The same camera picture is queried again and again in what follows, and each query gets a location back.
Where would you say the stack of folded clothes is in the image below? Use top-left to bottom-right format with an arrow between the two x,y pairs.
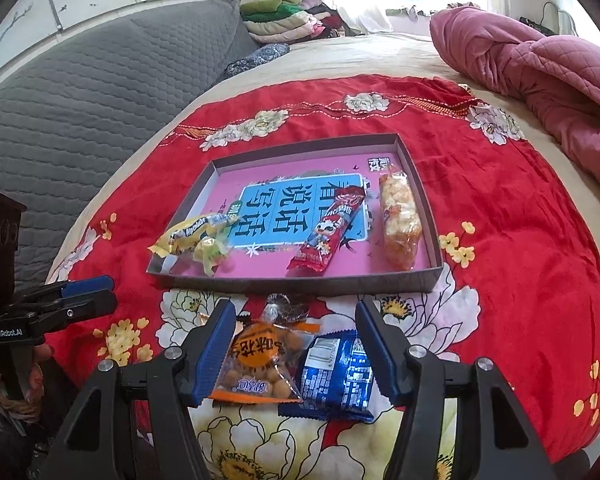
240,0 -> 348,44

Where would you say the clear rice cracker packet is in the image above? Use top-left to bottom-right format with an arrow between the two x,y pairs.
378,172 -> 424,272

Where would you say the blue cookie packet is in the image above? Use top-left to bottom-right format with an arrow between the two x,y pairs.
278,330 -> 377,423

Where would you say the red floral blanket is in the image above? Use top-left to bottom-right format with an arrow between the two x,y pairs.
45,74 -> 600,480

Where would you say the grey quilted headboard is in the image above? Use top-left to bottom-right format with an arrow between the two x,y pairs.
0,0 -> 261,293

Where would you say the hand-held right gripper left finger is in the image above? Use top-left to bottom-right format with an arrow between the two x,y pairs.
42,299 -> 237,480

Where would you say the dark floral cloth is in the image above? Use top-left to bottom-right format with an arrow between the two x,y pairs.
224,42 -> 291,79

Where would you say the long yellow wafer packet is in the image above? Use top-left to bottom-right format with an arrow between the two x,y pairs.
149,211 -> 237,261

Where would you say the pink quilted duvet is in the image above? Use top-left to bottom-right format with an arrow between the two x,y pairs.
429,5 -> 600,196

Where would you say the shallow grey cardboard box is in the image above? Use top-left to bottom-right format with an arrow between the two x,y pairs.
147,132 -> 446,296

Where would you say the silver candy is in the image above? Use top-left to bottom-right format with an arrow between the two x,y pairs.
264,291 -> 308,322

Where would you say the light green snack packet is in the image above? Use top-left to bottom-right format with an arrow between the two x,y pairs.
192,236 -> 232,277

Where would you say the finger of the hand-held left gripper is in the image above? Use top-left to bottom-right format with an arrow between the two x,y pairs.
30,276 -> 115,302
7,291 -> 119,335

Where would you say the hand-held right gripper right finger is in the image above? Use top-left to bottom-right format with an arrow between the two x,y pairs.
355,296 -> 558,480

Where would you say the orange peanut packet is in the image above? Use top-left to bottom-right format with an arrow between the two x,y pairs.
207,312 -> 322,404

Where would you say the long red snack packet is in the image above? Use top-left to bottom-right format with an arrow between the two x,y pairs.
286,185 -> 367,274

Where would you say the pink and blue book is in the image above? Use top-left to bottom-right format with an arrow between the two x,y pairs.
172,146 -> 438,278

